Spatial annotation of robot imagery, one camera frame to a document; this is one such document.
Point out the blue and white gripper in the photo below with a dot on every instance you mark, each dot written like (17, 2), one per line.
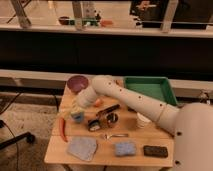
(77, 114)

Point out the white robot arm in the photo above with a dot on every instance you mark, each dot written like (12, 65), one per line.
(191, 125)

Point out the white plastic cup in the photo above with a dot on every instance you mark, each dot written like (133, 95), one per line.
(142, 121)

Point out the red chili pepper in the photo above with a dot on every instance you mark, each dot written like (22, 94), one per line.
(62, 129)

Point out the small black white container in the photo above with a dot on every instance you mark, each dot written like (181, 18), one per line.
(93, 125)

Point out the orange small fruit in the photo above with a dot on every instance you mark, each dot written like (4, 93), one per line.
(98, 102)

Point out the grey folded cloth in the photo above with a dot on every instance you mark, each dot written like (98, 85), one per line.
(82, 148)

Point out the purple bowl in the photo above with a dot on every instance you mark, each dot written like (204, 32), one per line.
(77, 83)

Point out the wooden table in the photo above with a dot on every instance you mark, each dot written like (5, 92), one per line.
(127, 124)

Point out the black round tin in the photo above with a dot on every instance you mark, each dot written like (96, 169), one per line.
(112, 119)

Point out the blue sponge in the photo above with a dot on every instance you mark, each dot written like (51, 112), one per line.
(126, 148)

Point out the black sponge block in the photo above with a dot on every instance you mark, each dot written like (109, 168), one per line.
(155, 151)

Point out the green plastic tray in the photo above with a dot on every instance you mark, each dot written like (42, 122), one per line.
(155, 87)

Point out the black handled tool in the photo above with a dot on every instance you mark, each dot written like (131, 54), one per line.
(107, 110)

